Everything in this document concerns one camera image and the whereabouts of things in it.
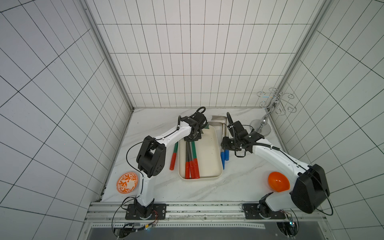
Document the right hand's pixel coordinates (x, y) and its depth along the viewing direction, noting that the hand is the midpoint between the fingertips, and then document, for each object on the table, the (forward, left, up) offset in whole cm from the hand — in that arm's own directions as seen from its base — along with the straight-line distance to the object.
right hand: (224, 141), depth 86 cm
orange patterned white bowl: (-24, +54, -10) cm, 60 cm away
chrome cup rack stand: (+20, -30, +15) cm, 39 cm away
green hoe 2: (-6, +30, -11) cm, 33 cm away
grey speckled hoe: (-10, +21, -9) cm, 25 cm away
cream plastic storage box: (-4, +8, -11) cm, 14 cm away
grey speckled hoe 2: (-11, +19, -8) cm, 23 cm away
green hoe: (-16, +16, -4) cm, 23 cm away
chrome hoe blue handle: (-2, -1, -11) cm, 11 cm away
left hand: (+2, +19, -4) cm, 20 cm away
